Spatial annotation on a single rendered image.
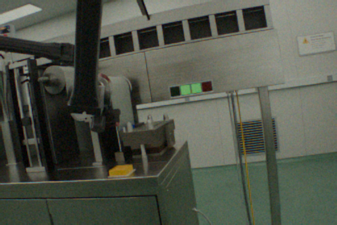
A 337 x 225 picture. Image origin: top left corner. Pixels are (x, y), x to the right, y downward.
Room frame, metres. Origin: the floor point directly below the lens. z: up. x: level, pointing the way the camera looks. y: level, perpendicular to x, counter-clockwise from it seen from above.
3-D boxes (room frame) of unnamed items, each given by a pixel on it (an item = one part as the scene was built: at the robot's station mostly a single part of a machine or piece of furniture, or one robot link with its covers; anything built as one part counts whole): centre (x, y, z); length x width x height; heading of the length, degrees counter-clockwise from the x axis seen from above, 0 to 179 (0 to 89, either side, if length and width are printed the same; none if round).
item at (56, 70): (1.42, 0.53, 1.33); 0.25 x 0.14 x 0.14; 167
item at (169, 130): (1.35, 0.01, 0.96); 0.10 x 0.03 x 0.11; 167
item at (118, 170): (0.97, 0.21, 0.91); 0.07 x 0.07 x 0.02; 77
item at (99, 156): (1.21, 0.36, 1.05); 0.06 x 0.05 x 0.31; 167
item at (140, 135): (1.35, 0.10, 1.00); 0.40 x 0.16 x 0.06; 167
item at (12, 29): (1.39, 0.84, 1.66); 0.07 x 0.07 x 0.10; 5
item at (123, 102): (1.34, 0.23, 1.11); 0.23 x 0.01 x 0.18; 167
